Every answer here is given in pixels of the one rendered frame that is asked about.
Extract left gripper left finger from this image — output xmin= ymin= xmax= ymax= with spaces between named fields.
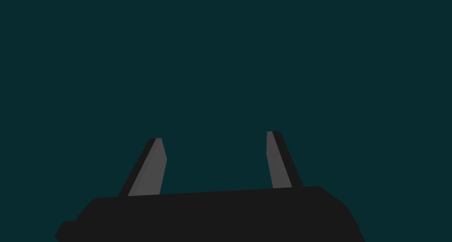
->
xmin=118 ymin=137 xmax=168 ymax=197

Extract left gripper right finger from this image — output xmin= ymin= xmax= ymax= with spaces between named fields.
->
xmin=266 ymin=130 xmax=304 ymax=189

